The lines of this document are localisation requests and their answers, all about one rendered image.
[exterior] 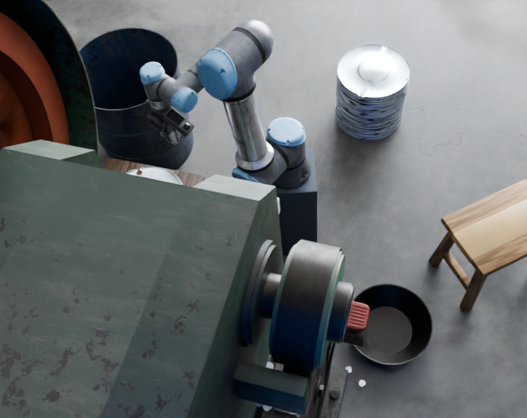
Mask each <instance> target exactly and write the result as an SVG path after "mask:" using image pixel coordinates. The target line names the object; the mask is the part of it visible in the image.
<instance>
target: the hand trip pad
mask: <svg viewBox="0 0 527 418"><path fill-rule="evenodd" d="M369 312H370V309H369V306H368V305H367V304H361V303H358V302H354V301H352V304H351V309H350V312H349V320H348V323H347V329H350V330H354V331H357V332H363V331H364V330H365V329H366V327H367V323H368V316H369Z"/></svg>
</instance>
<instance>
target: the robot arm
mask: <svg viewBox="0 0 527 418"><path fill-rule="evenodd" d="M273 48H274V36H273V33H272V31H271V29H270V28H269V27H268V26H267V25H266V24H265V23H264V22H262V21H259V20H247V21H244V22H242V23H240V24H239V25H237V26H236V27H235V28H234V29H233V30H232V31H231V32H229V33H228V34H227V35H226V36H225V37H224V38H223V39H222V40H220V41H219V42H218V43H217V44H216V45H215V46H214V47H213V48H212V49H210V50H209V51H207V52H206V54H205V55H203V56H201V57H200V59H199V60H198V61H197V62H196V63H194V64H193V65H192V66H191V67H190V68H189V69H188V70H186V71H185V72H184V73H183V74H182V75H181V76H180V77H179V78H177V79H176V80H175V79H173V78H172V77H170V76H168V75H166V74H165V73H164V69H163V67H162V66H161V65H160V64H159V63H158V62H149V63H146V64H145V65H144V66H142V67H141V69H140V72H139V73H140V77H141V82H142V83H143V86H144V90H145V93H146V95H147V97H148V99H147V100H146V103H147V104H148V105H150V107H151V109H150V111H149V114H148V115H147V118H148V121H149V125H150V126H152V127H154V128H156V129H158V130H160V129H162V130H163V132H160V135H161V136H162V137H164V138H165V139H167V140H168V141H169V142H170V143H172V144H174V145H177V143H178V142H179V140H180V137H181V134H182V135H183V136H184V137H187V136H188V135H189V134H190V132H191V131H192V130H193V128H194V125H193V124H192V123H191V122H189V121H188V120H187V119H186V118H184V117H183V116H182V115H181V114H180V113H179V112H178V111H177V110H179V111H181V112H183V113H188V112H190V111H192V110H193V109H194V107H195V105H196V104H197V103H198V93H199V92H200V91H201V90H202V89H203V88H204V87H205V91H207V92H208V93H209V94H210V96H212V97H213V98H215V99H217V100H220V101H221V102H223V105H224V109H225V111H226V114H227V118H228V121H229V124H230V127H231V130H232V134H233V137H234V139H235V143H236V146H237V152H236V156H235V159H236V162H237V166H236V167H235V168H233V170H232V176H233V178H237V179H241V180H246V181H250V182H258V183H262V184H266V185H271V184H273V185H274V186H275V187H278V188H280V189H285V190H290V189H296V188H298V187H301V186H303V185H304V184H305V183H306V182H307V181H308V180H309V178H310V174H311V164H310V160H309V159H308V157H307V156H306V154H305V130H304V127H303V125H302V124H301V123H300V122H299V121H297V120H296V119H292V118H287V117H286V118H278V119H274V120H273V121H271V122H270V123H269V125H268V127H267V130H266V134H267V136H264V133H263V129H262V126H261V121H260V117H259V114H258V110H257V107H256V101H255V97H254V94H253V93H254V91H255V89H256V77H255V72H256V71H257V70H258V69H259V68H260V67H261V66H262V65H263V64H264V63H265V62H266V61H267V60H268V58H269V57H270V55H271V53H272V51H273ZM175 109H177V110H175ZM152 112H153V113H152ZM151 113H152V114H151Z"/></svg>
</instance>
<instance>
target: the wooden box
mask: <svg viewBox="0 0 527 418"><path fill-rule="evenodd" d="M142 167H154V166H151V165H146V164H142V163H134V162H129V161H125V160H120V159H116V158H107V159H106V161H105V165H104V167H103V168H104V169H108V170H112V171H116V172H120V173H126V172H128V171H131V170H133V169H135V170H136V169H138V172H137V173H136V174H137V175H141V174H142V171H140V170H139V169H140V168H142ZM165 169H166V170H169V171H170V172H171V173H173V174H174V175H176V176H177V177H178V178H179V180H180V181H181V183H182V184H183V185H184V186H189V187H193V186H195V185H197V184H199V183H200V182H202V181H204V180H205V177H204V176H203V175H198V174H194V173H186V172H181V171H180V172H179V171H177V170H173V169H167V168H165Z"/></svg>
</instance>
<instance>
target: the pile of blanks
mask: <svg viewBox="0 0 527 418"><path fill-rule="evenodd" d="M408 83H409V80H408V82H407V84H406V85H405V86H404V87H403V88H402V89H401V90H400V91H399V92H397V93H395V94H393V95H390V96H387V97H383V98H365V97H362V95H360V96H359V95H356V94H354V93H352V92H350V91H349V90H347V89H346V88H345V87H344V86H343V85H342V83H341V82H340V80H339V77H338V73H337V80H336V104H335V118H336V121H337V124H338V126H339V127H340V128H341V129H342V130H343V131H344V132H345V133H346V134H347V135H348V136H350V137H352V138H354V139H359V140H361V139H363V140H364V141H376V140H380V139H385V138H387V137H388V136H390V135H391V134H393V133H394V132H395V131H396V130H397V129H398V127H399V125H400V123H401V121H402V118H403V111H404V105H405V101H406V95H407V90H408Z"/></svg>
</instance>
